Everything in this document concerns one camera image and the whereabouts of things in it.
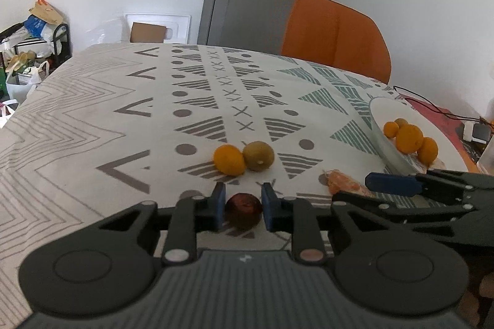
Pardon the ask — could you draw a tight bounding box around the white ceramic bowl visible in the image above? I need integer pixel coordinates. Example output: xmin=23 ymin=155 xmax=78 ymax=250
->
xmin=368 ymin=96 xmax=481 ymax=179

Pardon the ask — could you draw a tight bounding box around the black metal rack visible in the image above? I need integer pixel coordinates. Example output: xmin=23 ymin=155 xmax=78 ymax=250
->
xmin=0 ymin=22 xmax=72 ymax=68

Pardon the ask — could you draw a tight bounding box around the blue white bag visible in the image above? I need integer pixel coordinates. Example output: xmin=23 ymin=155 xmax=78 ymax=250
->
xmin=24 ymin=15 xmax=57 ymax=42

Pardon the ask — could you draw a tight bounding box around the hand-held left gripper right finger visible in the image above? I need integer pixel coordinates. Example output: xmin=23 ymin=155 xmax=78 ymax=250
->
xmin=262 ymin=182 xmax=398 ymax=267

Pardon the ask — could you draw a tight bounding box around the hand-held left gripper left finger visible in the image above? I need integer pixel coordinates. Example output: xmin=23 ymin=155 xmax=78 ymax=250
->
xmin=98 ymin=182 xmax=226 ymax=267

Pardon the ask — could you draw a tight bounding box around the olive green round fruit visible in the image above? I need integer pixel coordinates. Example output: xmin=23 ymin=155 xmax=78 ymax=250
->
xmin=242 ymin=141 xmax=275 ymax=171

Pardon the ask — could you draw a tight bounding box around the large orange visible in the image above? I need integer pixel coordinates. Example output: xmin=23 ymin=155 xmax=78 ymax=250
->
xmin=396 ymin=124 xmax=424 ymax=154
xmin=213 ymin=145 xmax=246 ymax=176

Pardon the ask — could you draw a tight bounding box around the cardboard box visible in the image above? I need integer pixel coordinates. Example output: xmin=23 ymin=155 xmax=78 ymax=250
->
xmin=130 ymin=22 xmax=167 ymax=44

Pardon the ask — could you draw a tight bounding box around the brown paper bag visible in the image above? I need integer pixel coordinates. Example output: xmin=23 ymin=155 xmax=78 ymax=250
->
xmin=30 ymin=0 xmax=64 ymax=24

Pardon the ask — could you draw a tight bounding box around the white plastic bag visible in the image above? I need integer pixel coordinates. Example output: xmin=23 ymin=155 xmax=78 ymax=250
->
xmin=0 ymin=100 xmax=19 ymax=129
xmin=6 ymin=61 xmax=50 ymax=100

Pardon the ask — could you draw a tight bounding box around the patterned white tablecloth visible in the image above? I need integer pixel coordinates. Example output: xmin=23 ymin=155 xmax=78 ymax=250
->
xmin=0 ymin=42 xmax=485 ymax=322

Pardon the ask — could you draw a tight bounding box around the dark red date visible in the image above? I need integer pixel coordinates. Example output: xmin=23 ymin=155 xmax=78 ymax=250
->
xmin=225 ymin=192 xmax=264 ymax=230

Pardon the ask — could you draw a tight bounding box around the orange chair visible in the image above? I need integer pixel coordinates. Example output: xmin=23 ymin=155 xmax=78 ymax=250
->
xmin=280 ymin=0 xmax=392 ymax=84

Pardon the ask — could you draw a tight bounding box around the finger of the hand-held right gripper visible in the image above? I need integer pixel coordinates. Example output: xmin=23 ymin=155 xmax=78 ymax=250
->
xmin=365 ymin=169 xmax=477 ymax=207
xmin=332 ymin=191 xmax=481 ymax=238

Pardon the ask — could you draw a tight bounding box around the peeled tangerine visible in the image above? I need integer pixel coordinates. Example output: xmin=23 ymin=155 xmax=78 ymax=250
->
xmin=327 ymin=169 xmax=375 ymax=197

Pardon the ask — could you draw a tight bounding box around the black cable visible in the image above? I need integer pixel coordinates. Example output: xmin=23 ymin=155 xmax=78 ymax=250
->
xmin=393 ymin=85 xmax=484 ymax=123

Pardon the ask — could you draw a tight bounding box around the small grey device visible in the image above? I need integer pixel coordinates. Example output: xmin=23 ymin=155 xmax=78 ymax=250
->
xmin=473 ymin=122 xmax=492 ymax=143

